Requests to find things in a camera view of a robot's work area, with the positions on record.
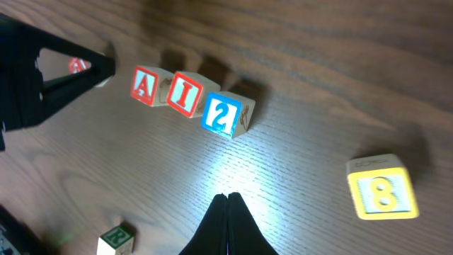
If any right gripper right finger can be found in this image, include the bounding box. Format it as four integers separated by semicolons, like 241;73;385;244
226;192;277;255

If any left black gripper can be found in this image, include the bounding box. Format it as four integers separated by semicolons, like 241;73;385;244
1;14;115;134

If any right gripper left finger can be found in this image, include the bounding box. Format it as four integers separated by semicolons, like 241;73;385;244
180;194;227;255

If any red letter A block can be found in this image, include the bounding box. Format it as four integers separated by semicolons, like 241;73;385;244
130;66;174;107

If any red letter I block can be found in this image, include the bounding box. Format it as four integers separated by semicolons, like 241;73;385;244
167;72;221;118

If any blue number 2 block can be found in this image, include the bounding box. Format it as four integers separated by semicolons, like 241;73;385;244
201;91;256;139

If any red letter E block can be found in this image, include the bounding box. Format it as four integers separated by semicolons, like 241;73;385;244
68;57;113;88

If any plain white block right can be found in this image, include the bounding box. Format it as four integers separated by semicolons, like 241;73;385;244
96;225;135;255

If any yellow top block right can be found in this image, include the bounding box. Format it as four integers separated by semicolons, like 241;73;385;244
346;154;419;220

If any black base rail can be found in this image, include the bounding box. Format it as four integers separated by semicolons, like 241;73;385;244
1;206;48;255

